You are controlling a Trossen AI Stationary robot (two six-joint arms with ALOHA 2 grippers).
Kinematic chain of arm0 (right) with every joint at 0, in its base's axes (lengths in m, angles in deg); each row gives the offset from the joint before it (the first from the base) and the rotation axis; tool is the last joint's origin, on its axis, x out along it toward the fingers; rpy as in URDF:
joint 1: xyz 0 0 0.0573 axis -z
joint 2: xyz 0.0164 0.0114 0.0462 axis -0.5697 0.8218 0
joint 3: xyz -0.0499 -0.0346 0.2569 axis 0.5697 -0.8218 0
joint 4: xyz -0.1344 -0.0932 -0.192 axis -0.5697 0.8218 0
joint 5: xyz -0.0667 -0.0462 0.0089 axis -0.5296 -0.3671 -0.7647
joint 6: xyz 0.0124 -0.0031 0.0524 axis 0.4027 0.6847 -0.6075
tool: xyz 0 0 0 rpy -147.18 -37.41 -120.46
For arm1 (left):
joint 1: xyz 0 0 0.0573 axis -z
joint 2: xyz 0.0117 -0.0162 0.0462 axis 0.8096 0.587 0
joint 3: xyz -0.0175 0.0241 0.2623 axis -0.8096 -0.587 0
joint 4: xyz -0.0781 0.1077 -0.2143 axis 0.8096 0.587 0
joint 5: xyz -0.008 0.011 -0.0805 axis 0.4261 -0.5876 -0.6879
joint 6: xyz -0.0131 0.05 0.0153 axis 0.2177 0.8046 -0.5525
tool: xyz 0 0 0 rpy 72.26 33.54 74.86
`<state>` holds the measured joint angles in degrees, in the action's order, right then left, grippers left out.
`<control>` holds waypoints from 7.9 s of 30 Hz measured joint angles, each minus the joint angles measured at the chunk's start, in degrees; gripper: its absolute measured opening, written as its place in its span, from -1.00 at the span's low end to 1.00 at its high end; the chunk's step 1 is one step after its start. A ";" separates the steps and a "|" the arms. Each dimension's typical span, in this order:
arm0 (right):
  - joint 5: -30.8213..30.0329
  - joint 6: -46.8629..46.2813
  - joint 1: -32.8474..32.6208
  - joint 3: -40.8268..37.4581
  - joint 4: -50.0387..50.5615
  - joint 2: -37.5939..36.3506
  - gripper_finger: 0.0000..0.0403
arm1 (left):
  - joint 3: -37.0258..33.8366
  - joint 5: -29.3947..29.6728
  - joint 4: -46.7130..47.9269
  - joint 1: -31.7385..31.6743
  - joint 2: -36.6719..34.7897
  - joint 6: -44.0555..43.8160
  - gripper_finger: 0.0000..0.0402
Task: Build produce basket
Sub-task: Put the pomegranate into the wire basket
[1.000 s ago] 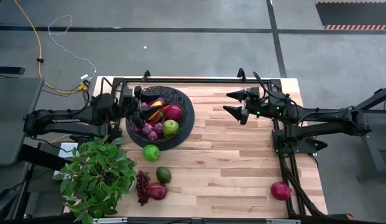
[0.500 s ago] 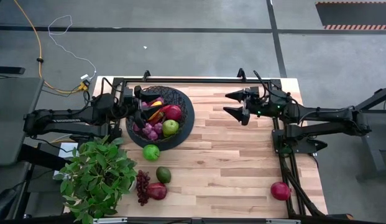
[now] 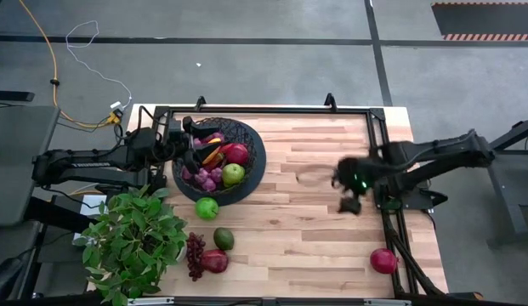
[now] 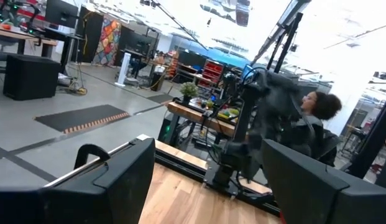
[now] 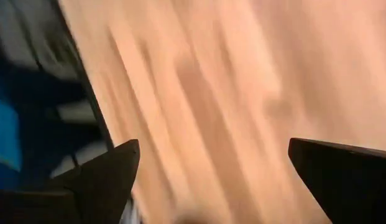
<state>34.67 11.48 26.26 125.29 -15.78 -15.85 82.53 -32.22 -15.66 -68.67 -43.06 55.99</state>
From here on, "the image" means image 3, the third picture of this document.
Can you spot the dark green avocado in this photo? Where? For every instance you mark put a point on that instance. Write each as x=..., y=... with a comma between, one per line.
x=223, y=239

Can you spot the black support beam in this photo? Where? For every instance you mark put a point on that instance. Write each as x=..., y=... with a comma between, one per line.
x=55, y=212

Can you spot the green leafy potted plant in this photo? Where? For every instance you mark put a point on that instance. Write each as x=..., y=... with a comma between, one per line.
x=132, y=238

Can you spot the black aluminium rig frame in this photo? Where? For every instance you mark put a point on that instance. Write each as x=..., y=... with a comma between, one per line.
x=280, y=110

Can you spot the bright red pomegranate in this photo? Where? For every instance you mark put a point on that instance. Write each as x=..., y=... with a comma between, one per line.
x=383, y=261

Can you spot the black metal table stand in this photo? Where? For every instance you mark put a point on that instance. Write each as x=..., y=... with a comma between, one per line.
x=513, y=208

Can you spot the grey desk panel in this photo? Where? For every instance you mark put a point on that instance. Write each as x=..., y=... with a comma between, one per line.
x=21, y=161

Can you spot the purple grape bunch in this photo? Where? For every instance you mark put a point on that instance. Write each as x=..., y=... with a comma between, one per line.
x=202, y=175

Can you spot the yellow mango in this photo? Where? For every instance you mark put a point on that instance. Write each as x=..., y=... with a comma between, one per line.
x=211, y=157

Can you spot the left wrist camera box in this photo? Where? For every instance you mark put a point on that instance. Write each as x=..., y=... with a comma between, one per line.
x=175, y=126

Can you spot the white paper sheet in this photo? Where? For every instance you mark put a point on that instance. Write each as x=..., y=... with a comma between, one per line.
x=90, y=206

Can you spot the yellow black power plug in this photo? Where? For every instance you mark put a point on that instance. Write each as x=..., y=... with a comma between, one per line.
x=115, y=117

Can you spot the black rounded device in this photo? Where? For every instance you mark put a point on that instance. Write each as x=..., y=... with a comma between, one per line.
x=6, y=274

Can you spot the dark red grape bunch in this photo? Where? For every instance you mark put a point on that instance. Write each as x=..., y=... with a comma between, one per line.
x=194, y=255

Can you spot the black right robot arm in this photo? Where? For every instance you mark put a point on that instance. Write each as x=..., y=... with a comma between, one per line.
x=438, y=153

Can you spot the green pear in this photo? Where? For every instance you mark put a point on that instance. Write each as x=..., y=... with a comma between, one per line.
x=233, y=174

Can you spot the black mat with striped edge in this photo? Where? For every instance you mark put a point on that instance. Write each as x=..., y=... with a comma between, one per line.
x=480, y=19

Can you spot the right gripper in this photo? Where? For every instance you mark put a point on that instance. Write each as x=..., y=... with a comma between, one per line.
x=349, y=205

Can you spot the black flat bar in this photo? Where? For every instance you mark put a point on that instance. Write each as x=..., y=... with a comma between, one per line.
x=13, y=96

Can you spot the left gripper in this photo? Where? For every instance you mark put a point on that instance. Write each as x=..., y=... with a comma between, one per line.
x=178, y=149

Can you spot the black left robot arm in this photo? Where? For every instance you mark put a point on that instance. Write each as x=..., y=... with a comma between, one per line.
x=89, y=166

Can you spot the round red apple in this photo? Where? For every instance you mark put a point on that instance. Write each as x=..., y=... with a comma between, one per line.
x=238, y=154

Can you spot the green apple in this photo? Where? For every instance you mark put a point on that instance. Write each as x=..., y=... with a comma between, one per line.
x=207, y=208

